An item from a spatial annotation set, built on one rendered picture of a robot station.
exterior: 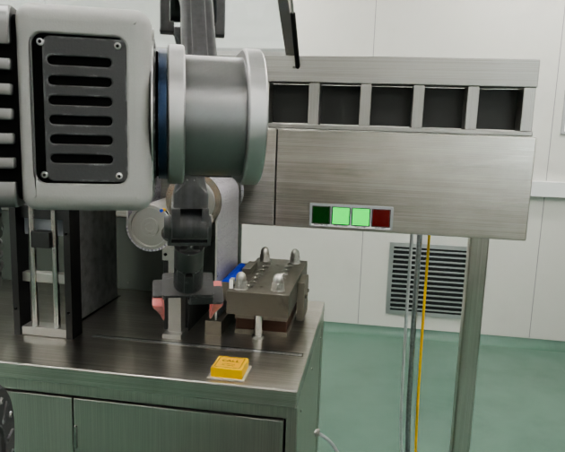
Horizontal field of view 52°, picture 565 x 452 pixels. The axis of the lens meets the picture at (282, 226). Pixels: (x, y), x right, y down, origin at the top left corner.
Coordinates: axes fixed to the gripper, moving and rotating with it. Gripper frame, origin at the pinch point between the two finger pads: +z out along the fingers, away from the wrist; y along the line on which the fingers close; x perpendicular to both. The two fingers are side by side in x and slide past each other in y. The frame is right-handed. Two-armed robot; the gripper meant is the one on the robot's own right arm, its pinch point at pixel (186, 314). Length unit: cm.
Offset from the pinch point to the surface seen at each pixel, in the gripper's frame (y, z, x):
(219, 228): -9.1, 3.2, -32.4
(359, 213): -52, 10, -47
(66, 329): 28.8, 24.0, -17.8
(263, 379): -16.4, 11.9, 8.8
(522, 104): -94, -26, -52
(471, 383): -96, 61, -21
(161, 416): 5.3, 24.4, 8.3
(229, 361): -9.4, 12.1, 3.4
